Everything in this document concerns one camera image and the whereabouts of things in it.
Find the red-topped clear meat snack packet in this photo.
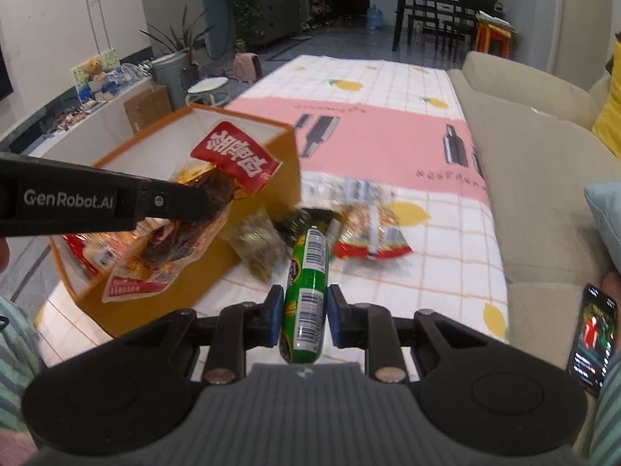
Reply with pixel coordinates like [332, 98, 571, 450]
[103, 121, 283, 304]

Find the black smartphone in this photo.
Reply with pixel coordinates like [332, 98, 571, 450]
[566, 282, 621, 397]

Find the red-edged peanut snack packet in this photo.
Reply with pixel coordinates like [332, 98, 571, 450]
[334, 203, 414, 261]

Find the beige sofa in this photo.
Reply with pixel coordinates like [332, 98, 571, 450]
[446, 50, 621, 376]

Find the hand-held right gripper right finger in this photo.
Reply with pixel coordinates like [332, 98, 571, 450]
[327, 284, 491, 383]

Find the green sausage stick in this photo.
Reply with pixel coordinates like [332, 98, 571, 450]
[279, 225, 331, 366]

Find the clear green snack packet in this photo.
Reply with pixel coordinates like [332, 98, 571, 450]
[232, 208, 291, 283]

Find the white round stool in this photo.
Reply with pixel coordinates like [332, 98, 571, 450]
[185, 77, 230, 108]

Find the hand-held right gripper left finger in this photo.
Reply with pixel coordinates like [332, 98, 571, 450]
[121, 285, 285, 385]

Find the cardboard box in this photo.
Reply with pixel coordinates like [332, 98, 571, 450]
[123, 84, 173, 135]

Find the orange stool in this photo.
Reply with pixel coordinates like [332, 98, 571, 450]
[474, 14, 518, 60]

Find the pink space heater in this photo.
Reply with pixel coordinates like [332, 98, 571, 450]
[233, 52, 263, 83]

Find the teddy bear picture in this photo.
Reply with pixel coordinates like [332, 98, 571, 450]
[71, 48, 120, 103]

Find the trailing vine plant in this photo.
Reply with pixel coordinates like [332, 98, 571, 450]
[217, 0, 266, 52]

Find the dark grey dresser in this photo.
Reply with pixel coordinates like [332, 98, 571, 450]
[251, 0, 302, 43]

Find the clear packet white-blue label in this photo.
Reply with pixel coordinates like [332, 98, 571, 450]
[300, 174, 395, 205]

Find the black dining chair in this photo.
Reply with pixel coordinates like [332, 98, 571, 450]
[439, 0, 505, 54]

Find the grey trash can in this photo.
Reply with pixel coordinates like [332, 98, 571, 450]
[151, 50, 196, 108]

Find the light blue pillow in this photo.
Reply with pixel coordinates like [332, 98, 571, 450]
[583, 183, 621, 273]

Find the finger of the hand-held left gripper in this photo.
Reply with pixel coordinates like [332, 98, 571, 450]
[138, 179, 230, 229]

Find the orange storage box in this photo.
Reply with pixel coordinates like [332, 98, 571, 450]
[49, 103, 303, 339]

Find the black television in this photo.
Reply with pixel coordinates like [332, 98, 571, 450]
[0, 46, 15, 104]

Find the person's left forearm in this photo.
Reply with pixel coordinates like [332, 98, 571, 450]
[0, 295, 48, 434]

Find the lemon print checked tablecloth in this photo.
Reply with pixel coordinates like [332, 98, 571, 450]
[33, 54, 511, 385]

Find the dark snack packet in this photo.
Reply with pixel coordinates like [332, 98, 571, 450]
[273, 208, 343, 247]

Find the large red snack packet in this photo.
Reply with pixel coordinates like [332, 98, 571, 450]
[62, 232, 120, 278]

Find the white marble media console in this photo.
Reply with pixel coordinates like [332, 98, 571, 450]
[0, 75, 167, 158]

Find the long-leaf potted plant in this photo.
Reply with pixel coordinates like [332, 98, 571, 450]
[139, 4, 215, 60]

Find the pink fuzzy cloth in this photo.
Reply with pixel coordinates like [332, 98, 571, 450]
[0, 427, 40, 466]

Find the yellow pillow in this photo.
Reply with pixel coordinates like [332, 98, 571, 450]
[592, 36, 621, 162]

